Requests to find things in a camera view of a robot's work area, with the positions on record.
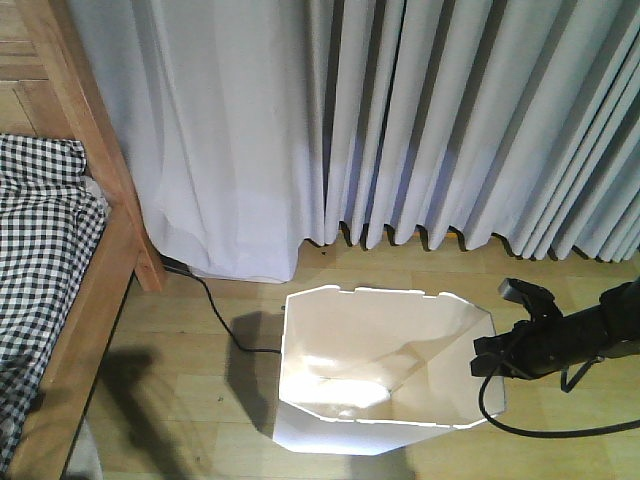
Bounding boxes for black floor power cable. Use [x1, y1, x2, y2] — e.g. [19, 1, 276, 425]
[159, 254, 284, 354]

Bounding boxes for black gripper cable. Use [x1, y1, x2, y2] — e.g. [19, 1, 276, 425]
[478, 344, 640, 440]

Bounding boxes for black white checkered bedding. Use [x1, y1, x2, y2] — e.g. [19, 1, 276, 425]
[1, 133, 107, 469]

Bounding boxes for white plastic trash bin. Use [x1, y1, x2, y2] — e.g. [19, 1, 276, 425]
[273, 285, 506, 456]

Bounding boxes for light grey curtain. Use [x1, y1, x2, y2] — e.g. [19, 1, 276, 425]
[70, 1, 639, 282]

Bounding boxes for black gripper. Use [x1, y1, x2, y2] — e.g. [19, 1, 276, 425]
[470, 278, 608, 380]

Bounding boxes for wooden bed frame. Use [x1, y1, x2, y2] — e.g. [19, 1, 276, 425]
[1, 1, 165, 479]

